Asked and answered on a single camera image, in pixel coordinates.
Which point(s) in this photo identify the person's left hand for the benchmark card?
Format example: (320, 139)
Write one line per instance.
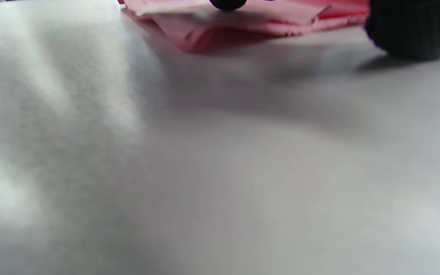
(414, 26)

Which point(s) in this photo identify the pink cloth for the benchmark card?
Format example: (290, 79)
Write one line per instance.
(243, 21)

